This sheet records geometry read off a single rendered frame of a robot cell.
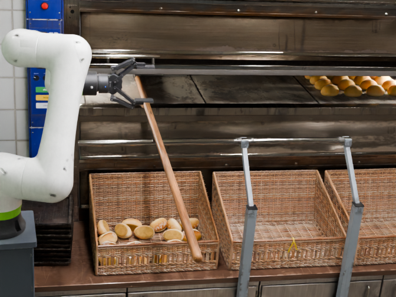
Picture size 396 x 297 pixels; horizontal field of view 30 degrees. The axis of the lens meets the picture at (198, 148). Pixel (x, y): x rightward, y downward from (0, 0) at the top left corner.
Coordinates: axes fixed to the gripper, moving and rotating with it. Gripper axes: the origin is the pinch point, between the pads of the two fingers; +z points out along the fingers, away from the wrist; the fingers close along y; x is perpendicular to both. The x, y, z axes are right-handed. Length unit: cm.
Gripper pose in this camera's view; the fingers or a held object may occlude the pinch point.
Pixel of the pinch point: (150, 83)
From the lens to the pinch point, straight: 286.9
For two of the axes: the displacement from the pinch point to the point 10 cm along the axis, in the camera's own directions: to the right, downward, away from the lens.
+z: 9.8, -0.1, 1.9
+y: -0.7, 9.1, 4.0
